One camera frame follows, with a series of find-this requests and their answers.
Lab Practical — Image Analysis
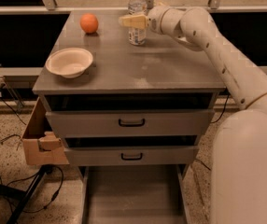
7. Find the grey top drawer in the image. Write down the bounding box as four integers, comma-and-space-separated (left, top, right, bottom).
46, 110, 214, 138

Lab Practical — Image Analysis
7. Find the orange fruit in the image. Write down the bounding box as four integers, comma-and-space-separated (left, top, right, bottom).
80, 13, 98, 34

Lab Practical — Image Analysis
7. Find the grey drawer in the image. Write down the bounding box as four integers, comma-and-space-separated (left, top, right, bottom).
64, 146, 199, 166
46, 110, 214, 138
80, 165, 190, 224

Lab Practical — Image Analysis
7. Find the black floor cable left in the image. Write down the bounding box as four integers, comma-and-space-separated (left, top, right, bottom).
0, 84, 64, 215

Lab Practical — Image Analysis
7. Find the grey bottom drawer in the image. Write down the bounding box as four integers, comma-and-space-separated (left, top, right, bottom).
80, 165, 190, 224

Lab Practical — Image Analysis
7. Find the cardboard box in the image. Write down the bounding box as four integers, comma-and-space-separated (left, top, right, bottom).
22, 99, 68, 165

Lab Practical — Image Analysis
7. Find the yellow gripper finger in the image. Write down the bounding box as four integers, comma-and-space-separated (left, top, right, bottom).
119, 14, 148, 29

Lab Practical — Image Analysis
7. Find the grey metal railing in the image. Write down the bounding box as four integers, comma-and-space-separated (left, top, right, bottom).
0, 0, 267, 90

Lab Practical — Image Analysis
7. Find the clear plastic water bottle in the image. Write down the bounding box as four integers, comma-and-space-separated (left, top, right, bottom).
128, 0, 147, 46

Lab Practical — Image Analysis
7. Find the black cable behind cabinet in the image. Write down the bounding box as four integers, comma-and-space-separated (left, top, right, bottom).
210, 93, 231, 125

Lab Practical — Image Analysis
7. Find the black floor cable right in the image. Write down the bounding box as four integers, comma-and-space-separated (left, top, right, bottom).
194, 158, 212, 172

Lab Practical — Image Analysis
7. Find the black tripod stand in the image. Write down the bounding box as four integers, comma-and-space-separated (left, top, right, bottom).
0, 165, 54, 224

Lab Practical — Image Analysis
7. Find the grey drawer cabinet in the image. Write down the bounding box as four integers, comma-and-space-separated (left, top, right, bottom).
32, 8, 227, 179

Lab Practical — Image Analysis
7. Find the black floor cable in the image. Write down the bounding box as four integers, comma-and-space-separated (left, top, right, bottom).
0, 84, 64, 215
194, 158, 212, 172

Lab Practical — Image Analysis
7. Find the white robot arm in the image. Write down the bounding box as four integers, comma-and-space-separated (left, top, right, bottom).
119, 6, 267, 224

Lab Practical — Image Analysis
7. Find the grey middle drawer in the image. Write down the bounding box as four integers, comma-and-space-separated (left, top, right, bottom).
64, 146, 199, 166

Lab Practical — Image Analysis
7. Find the white paper bowl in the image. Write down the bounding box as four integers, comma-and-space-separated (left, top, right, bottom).
45, 48, 93, 78

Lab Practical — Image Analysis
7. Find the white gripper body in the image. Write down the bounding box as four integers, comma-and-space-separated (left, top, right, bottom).
148, 6, 174, 35

